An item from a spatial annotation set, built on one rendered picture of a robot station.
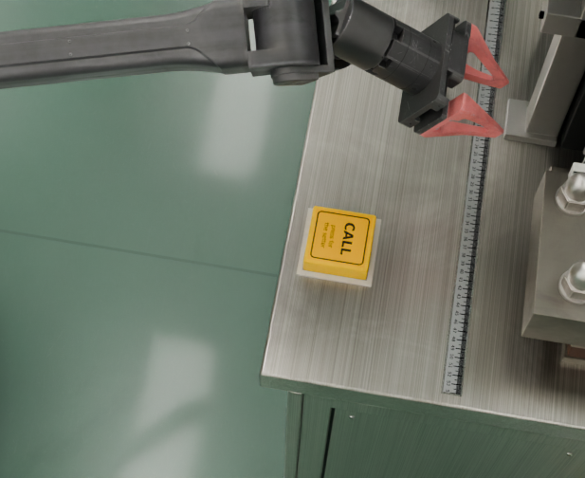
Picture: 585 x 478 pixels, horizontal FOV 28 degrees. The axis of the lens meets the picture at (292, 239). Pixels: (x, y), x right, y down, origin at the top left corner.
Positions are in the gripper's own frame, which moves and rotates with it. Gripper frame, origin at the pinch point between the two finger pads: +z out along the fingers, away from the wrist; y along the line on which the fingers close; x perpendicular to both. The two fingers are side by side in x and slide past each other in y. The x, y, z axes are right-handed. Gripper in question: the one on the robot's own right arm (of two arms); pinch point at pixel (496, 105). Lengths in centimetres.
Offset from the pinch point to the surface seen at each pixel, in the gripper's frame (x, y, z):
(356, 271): -18.2, 13.7, -2.1
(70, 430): -121, 11, 5
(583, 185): 5.1, 7.9, 7.6
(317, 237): -20.4, 10.7, -6.5
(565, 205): 1.9, 8.6, 8.3
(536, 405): -9.6, 24.5, 16.5
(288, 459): -48, 26, 10
